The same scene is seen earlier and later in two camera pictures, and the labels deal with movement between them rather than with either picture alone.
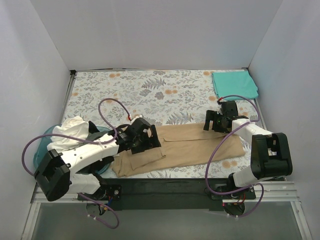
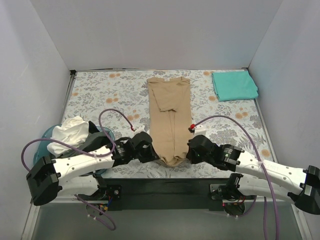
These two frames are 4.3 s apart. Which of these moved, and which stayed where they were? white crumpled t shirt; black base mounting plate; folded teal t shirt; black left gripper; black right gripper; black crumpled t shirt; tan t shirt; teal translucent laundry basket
Moved: black right gripper; black left gripper; tan t shirt
Stayed: black base mounting plate; folded teal t shirt; teal translucent laundry basket; black crumpled t shirt; white crumpled t shirt
